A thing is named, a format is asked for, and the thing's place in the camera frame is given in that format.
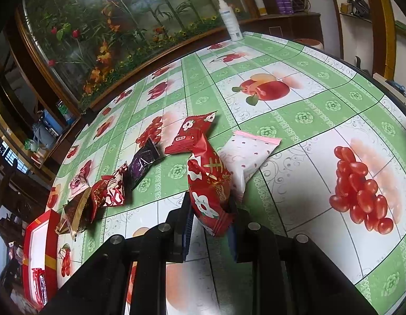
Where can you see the white dotted snack packet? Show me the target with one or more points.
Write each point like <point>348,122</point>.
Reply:
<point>245,157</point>

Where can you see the floral mural panel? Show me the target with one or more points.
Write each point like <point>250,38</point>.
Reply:
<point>107,32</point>

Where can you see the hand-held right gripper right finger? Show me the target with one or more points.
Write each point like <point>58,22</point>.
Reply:
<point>232,239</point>

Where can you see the dark wooden cabinet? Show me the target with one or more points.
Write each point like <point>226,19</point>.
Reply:
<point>288,26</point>

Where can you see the green plastic bottle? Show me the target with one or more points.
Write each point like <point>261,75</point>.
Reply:
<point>64,111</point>

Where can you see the purple can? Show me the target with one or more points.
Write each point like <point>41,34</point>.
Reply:
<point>279,3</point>
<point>289,3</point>

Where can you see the white spray bottle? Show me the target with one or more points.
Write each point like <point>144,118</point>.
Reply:
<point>231,19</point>

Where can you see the red cardboard box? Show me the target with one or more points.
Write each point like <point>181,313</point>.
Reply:
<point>42,223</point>

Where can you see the black table clamp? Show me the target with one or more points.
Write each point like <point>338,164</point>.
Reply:
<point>89,115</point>

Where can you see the large red snack packet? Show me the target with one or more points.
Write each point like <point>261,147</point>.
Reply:
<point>39,282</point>

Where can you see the red white flower snack packet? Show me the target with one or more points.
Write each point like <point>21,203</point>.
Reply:
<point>206,183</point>
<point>186,131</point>

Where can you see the blue plastic container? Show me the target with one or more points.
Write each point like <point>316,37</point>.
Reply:
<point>50,122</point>

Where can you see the pink white snack packet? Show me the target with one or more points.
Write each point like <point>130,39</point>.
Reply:
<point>77,183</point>

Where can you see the dark wooden chair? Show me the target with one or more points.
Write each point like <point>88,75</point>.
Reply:
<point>6,187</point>

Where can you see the red heart pattern snack packet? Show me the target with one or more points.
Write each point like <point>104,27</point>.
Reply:
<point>109,190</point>

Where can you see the brown gold snack packet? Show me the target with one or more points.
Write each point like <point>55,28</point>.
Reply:
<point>75,210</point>

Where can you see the green fruit print tablecloth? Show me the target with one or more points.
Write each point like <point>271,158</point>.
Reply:
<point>321,121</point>

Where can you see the dark purple snack packet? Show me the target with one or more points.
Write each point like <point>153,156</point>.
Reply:
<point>142,165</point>

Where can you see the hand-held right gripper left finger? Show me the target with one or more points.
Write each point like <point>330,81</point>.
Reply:
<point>186,226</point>

